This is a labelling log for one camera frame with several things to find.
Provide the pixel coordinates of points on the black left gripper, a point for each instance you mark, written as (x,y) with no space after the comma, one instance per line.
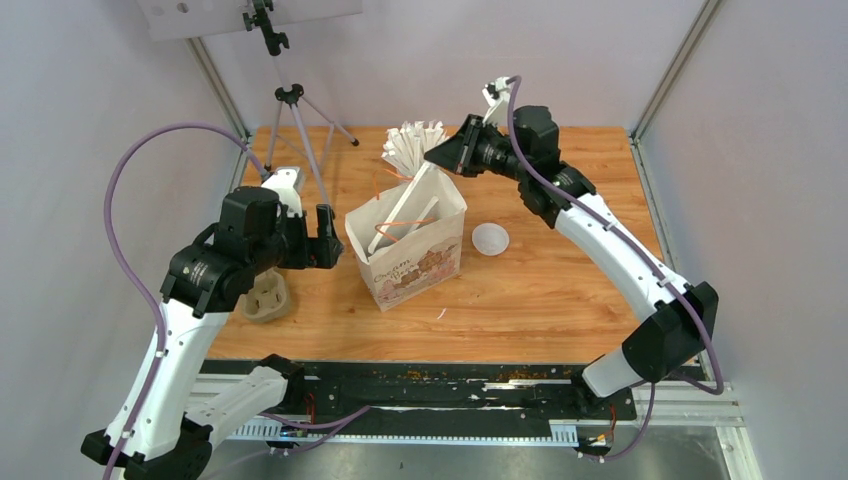
(321,251)

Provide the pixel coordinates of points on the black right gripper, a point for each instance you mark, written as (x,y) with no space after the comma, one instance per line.
(458,153)

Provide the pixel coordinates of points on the white straw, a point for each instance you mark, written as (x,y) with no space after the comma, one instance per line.
(419,189)
(407,219)

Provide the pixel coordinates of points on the paper takeout bag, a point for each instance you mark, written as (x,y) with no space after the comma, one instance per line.
(419,261)

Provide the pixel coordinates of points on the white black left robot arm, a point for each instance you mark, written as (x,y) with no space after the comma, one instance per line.
(155,435)

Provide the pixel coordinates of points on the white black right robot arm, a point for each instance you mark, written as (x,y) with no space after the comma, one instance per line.
(676,316)

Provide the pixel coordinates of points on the white cup of straws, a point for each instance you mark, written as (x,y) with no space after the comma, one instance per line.
(406,145)

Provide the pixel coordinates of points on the white perforated board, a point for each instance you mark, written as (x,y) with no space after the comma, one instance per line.
(179,19)

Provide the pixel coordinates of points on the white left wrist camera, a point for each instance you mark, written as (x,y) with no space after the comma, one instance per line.
(287,182)

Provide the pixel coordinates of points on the camera tripod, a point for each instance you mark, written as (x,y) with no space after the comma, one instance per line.
(298,112)

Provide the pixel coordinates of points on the aluminium rail frame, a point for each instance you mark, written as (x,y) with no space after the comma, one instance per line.
(670,404)

